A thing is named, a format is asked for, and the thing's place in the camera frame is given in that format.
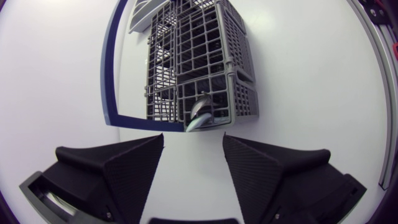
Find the grey cutlery basket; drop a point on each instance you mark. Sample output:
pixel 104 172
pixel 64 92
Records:
pixel 199 62

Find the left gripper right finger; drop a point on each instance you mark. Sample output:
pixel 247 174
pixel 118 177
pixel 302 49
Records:
pixel 264 177

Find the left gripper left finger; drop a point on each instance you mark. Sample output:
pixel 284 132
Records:
pixel 124 174

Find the steel spoon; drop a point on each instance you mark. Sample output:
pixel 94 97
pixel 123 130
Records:
pixel 200 105
pixel 199 120

